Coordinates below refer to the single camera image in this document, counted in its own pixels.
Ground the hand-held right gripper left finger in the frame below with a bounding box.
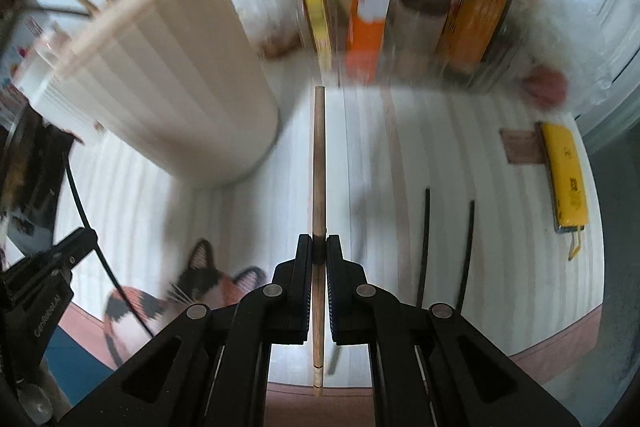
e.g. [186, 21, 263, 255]
[60, 234, 316, 427]

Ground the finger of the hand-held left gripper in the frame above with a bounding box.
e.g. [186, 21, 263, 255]
[50, 228, 99, 270]

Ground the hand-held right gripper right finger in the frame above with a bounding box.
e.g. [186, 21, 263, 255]
[325, 234, 581, 427]

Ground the cream ribbed utensil holder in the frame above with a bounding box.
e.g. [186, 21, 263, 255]
[50, 0, 280, 186]

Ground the white pink electric kettle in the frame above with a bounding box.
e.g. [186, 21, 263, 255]
[7, 19, 106, 148]

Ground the striped cat print mat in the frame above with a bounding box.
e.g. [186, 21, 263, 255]
[55, 77, 608, 427]

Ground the clear condiment tray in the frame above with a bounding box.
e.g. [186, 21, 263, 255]
[252, 0, 523, 92]

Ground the small brown card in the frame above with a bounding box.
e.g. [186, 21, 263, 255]
[499, 127, 547, 166]

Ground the clear plastic packet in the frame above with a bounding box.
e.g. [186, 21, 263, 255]
[240, 0, 307, 60]

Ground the orange white packet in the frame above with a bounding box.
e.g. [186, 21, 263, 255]
[345, 0, 394, 84]

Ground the yellow seasoning box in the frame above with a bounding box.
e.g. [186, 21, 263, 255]
[300, 0, 335, 70]

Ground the red food in bag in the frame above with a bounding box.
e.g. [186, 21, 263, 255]
[522, 64, 571, 108]

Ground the brown lid jar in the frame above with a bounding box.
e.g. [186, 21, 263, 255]
[392, 0, 454, 76]

